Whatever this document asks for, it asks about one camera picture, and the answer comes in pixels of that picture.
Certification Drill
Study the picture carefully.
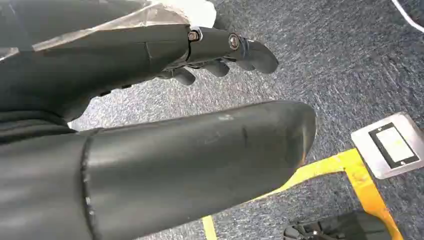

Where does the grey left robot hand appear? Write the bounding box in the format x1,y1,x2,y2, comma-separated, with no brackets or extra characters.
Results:
0,0,318,240

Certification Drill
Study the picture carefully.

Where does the yellow floor tape strip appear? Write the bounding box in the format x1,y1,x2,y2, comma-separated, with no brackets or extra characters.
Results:
201,215,219,240
343,158,405,240
252,148,363,202

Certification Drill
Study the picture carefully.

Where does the ribbed grey left arm sleeve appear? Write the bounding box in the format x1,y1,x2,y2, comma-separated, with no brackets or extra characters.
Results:
0,110,79,144

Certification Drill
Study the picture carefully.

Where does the black robot foot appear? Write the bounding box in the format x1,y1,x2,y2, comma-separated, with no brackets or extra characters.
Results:
283,209,396,240

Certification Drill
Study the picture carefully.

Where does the steel floor socket plate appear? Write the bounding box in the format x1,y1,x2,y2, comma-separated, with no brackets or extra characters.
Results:
350,111,424,180

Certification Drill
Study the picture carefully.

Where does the white cable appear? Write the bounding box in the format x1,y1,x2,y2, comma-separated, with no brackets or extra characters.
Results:
390,0,424,34

